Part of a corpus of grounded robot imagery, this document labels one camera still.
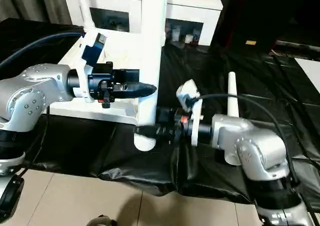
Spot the white plastic table top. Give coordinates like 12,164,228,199
49,29,164,152

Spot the white plastic table leg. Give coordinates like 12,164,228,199
133,0,168,152
223,71,243,167
75,0,95,33

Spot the white cabinet with glass doors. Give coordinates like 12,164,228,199
61,0,224,47

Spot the black mat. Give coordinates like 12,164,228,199
0,17,320,206

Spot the grey curtain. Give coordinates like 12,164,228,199
0,0,73,26

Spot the white flat board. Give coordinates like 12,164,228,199
295,57,320,92

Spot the black cabinet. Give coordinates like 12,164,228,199
211,0,320,52

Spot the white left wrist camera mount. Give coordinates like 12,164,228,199
73,31,109,104

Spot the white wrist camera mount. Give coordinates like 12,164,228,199
73,31,109,104
175,78,204,147

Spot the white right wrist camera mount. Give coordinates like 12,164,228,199
175,78,204,147

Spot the black left wrist camera cable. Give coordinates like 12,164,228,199
0,31,85,71

